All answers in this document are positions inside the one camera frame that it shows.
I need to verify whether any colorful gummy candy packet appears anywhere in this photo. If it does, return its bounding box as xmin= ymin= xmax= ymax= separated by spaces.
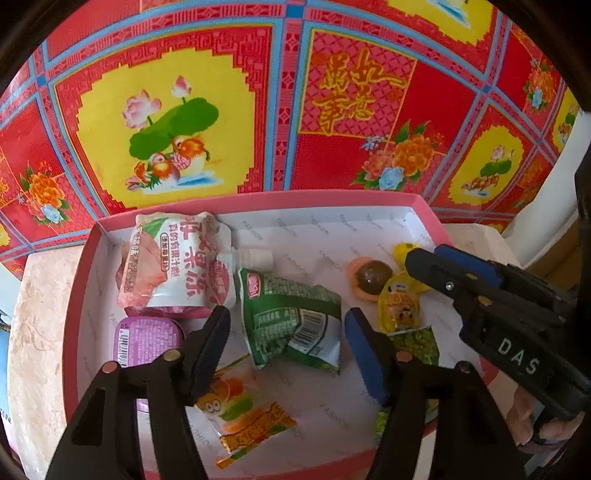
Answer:
xmin=195 ymin=355 xmax=297 ymax=469

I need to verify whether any red floral patterned cloth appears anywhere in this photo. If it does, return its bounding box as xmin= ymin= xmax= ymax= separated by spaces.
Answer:
xmin=1 ymin=1 xmax=580 ymax=277

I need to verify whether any right hand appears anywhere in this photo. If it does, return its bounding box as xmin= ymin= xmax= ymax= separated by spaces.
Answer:
xmin=506 ymin=386 xmax=585 ymax=445

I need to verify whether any blue panel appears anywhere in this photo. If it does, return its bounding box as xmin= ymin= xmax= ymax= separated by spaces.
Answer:
xmin=0 ymin=319 xmax=10 ymax=421

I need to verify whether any brown chocolate ball snack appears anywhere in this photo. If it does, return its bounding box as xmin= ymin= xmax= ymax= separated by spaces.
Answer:
xmin=346 ymin=257 xmax=393 ymax=302

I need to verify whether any yellow wrapped candy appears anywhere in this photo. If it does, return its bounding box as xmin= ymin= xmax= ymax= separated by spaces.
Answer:
xmin=392 ymin=242 xmax=434 ymax=270

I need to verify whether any purple jelly cup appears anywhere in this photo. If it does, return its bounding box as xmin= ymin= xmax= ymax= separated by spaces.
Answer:
xmin=112 ymin=314 xmax=185 ymax=414

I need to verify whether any green pea snack bag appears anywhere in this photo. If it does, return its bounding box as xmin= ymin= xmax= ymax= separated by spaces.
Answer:
xmin=238 ymin=268 xmax=342 ymax=374

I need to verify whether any pink peach jelly pouch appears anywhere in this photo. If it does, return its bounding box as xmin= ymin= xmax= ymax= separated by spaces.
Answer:
xmin=117 ymin=212 xmax=273 ymax=315

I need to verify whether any pink shallow cardboard box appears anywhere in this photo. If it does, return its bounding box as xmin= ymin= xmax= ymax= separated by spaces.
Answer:
xmin=62 ymin=189 xmax=500 ymax=480

